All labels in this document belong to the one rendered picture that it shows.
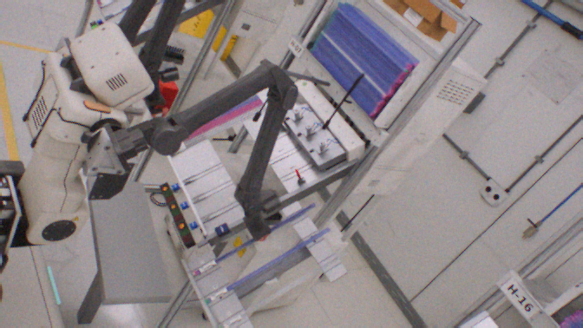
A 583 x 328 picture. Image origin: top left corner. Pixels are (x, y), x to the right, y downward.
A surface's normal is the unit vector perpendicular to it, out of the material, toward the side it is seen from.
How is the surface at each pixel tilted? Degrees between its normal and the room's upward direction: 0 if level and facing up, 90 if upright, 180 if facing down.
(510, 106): 90
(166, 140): 74
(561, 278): 90
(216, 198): 43
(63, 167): 90
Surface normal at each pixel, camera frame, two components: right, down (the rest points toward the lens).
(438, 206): -0.73, -0.07
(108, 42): -0.18, -0.51
